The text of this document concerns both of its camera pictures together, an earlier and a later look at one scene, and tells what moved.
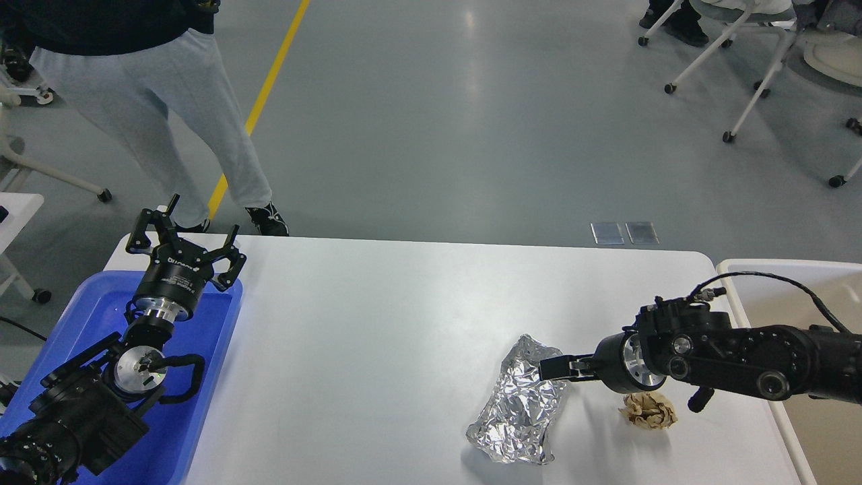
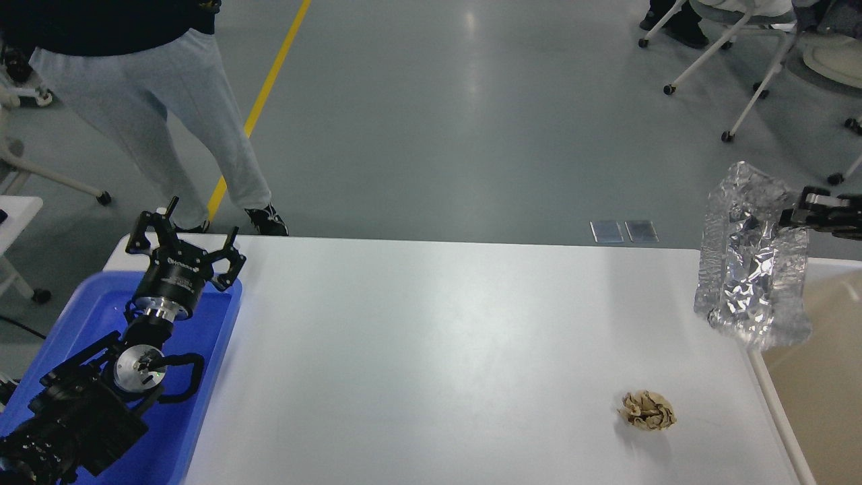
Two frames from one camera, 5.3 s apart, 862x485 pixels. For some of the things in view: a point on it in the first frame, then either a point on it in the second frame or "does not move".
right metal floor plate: [642, 232] does not move
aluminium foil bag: [512, 426] to [753, 279]
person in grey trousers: [124, 62] does not move
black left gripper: [178, 269] does not move
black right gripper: [629, 362] to [841, 214]
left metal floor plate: [607, 233] does not move
